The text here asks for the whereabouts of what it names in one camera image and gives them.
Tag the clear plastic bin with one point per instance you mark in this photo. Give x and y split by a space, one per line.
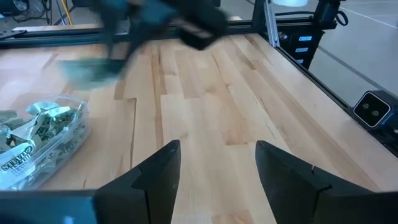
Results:
74 140

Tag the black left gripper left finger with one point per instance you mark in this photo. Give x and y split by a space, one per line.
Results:
149 193

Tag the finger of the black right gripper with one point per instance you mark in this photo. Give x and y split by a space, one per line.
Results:
93 73

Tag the black control box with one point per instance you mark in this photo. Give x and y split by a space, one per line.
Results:
303 49

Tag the silver pole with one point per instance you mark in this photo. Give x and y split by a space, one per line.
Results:
271 25

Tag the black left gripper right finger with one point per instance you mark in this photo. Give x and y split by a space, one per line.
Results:
295 193

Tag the black aluminium table frame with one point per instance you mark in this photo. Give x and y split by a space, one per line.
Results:
77 35

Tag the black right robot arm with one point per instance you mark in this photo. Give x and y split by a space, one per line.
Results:
202 25

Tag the green white stevia packet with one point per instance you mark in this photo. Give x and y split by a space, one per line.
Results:
7 116
15 165
46 109
56 127

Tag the table-level camera box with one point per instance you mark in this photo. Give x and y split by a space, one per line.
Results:
371 109

